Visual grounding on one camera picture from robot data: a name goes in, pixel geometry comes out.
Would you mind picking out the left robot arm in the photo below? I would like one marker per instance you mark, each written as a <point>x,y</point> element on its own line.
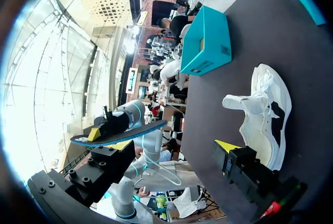
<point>123,198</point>

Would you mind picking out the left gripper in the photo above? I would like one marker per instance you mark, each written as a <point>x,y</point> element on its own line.
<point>115,123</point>

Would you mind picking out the teal box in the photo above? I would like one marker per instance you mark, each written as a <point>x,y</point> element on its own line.
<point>304,2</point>
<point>216,34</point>

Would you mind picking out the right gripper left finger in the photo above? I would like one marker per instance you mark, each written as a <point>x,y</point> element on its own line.
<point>104,166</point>

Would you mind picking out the white and black shoe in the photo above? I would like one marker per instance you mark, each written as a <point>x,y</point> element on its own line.
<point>260,130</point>

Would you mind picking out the person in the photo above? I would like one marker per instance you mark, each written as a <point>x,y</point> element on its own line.
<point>171,70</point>
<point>179,23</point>

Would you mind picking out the blue and black insole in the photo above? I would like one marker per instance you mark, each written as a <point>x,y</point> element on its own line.
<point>145,130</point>

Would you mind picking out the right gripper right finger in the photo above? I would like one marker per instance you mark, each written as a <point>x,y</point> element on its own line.
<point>244,166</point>

